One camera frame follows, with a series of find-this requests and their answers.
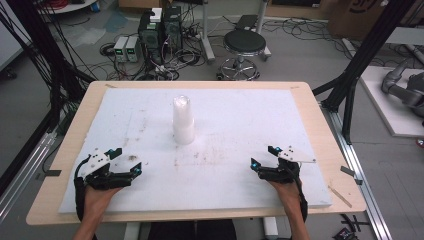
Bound black round stool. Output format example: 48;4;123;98
216;28;268;82

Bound person's left hand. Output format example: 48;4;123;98
83;184;123;215

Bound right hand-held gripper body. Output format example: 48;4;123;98
257;145;317;185

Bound light wooden table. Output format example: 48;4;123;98
25;80;368;227

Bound grey bench power supply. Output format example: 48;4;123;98
112;35;130;64
125;35;143;64

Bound white foam mat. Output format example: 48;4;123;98
58;87;334;215

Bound cardboard box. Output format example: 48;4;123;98
327;0;399;42

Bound black computer tower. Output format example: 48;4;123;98
162;5;184;55
137;11;165;65

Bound white floor board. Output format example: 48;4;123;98
359;65;424;139

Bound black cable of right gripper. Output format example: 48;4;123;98
289;166;309;224

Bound aluminium floor rail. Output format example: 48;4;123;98
0;130;58;224
320;102;395;240

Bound stack of white plastic cups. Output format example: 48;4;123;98
172;95;196;146

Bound person's dark clothing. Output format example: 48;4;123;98
147;218;238;240

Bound flat black device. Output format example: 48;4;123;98
234;14;260;31

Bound tangle of floor cables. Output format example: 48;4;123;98
98;31;208;82

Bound small white box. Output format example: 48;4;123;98
149;7;164;24

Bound black frame post with cables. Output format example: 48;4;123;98
0;0;96;198

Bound person's right hand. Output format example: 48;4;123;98
267;178;303;205

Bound grey metal stand leg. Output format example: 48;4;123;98
254;0;272;62
199;0;217;65

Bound thin wooden stick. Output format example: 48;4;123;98
327;184;354;209

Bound grey tape strip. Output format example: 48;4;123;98
339;165;356;178

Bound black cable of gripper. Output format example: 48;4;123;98
289;166;309;224
73;155;92;222

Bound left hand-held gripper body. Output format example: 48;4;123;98
80;148;134;191

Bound black parts on floor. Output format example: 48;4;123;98
332;213;371;240

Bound white table leg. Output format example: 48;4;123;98
123;221;142;240
262;216;280;240

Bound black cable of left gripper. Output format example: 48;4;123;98
73;155;92;222

